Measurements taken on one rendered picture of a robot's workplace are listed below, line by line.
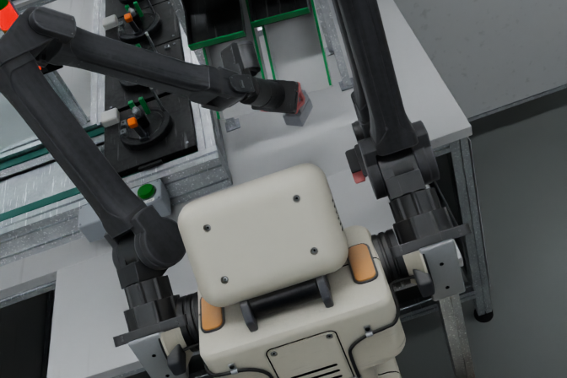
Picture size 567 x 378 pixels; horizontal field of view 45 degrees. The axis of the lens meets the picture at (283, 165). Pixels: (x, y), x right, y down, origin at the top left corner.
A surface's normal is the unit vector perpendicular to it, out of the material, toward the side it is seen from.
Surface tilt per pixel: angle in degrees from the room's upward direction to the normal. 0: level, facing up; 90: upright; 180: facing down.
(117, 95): 0
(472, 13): 90
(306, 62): 45
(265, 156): 0
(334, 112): 0
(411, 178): 37
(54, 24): 60
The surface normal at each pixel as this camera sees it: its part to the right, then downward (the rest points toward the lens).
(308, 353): 0.12, 0.56
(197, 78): 0.55, -0.30
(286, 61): -0.18, 0.02
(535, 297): -0.28, -0.68
